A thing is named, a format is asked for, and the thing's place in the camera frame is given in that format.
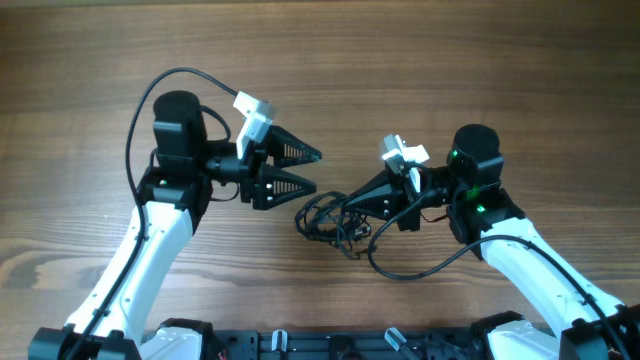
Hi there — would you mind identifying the black USB cable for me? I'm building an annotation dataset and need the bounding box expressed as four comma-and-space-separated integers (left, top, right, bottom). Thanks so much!
293, 190, 374, 261

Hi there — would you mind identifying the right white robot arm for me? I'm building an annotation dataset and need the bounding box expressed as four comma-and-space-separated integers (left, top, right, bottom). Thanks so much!
342, 124, 639, 359

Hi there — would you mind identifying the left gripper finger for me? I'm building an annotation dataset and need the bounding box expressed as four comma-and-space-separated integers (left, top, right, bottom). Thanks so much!
268, 126, 322, 168
253, 164, 317, 210

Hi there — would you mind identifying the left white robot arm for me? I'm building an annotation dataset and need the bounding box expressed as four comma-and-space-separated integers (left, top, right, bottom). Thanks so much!
28, 90, 322, 359

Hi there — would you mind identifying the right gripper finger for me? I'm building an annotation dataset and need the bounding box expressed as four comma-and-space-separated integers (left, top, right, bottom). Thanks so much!
347, 172, 393, 205
328, 197, 398, 220

